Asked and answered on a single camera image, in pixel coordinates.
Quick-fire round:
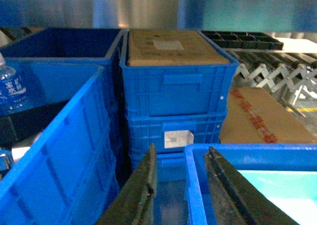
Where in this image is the blue crate stack left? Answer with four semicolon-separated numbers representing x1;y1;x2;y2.
0;28;123;108

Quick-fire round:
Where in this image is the large blue crate front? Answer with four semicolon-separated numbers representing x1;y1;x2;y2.
0;64;119;225

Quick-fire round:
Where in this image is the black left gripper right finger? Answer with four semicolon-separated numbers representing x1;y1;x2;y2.
204;147;297;225

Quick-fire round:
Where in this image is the black compartment tray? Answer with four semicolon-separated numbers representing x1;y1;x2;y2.
202;31;284;51

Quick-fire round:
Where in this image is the blue crate stack middle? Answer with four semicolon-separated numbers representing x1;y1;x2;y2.
119;30;239;169

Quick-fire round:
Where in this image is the expandable roller conveyor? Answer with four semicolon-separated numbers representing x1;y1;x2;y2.
229;49;317;116

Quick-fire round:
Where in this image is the cardboard box in crate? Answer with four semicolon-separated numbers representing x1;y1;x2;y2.
128;29;230;66

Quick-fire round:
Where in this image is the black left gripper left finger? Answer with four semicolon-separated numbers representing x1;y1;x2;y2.
96;144;158;225

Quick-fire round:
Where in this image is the blue crate stack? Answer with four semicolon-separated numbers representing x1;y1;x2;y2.
0;28;123;108
119;30;239;169

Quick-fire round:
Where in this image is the blue bin at right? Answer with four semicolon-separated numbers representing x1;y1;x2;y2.
184;144;317;225

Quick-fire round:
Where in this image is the water bottle blue label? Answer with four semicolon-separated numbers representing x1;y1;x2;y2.
0;54;33;115

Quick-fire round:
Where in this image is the cardboard box red tape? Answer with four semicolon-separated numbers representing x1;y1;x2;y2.
219;87;317;144

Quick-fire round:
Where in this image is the teal plastic bin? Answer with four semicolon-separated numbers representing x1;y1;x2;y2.
239;170;317;225

